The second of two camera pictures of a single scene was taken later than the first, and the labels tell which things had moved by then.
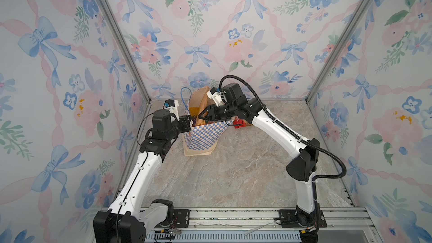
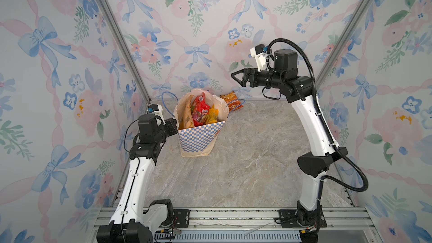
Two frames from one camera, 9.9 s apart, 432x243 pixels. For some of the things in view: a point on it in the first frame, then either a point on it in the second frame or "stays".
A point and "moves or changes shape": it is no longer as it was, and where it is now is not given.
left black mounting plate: (181, 217) stays
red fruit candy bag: (241, 122) -> (199, 108)
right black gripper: (214, 115) -> (247, 72)
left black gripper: (185, 122) -> (171, 123)
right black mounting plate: (288, 218) stays
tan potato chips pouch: (199, 101) moves or changes shape
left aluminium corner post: (118, 34) stays
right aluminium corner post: (346, 36) stays
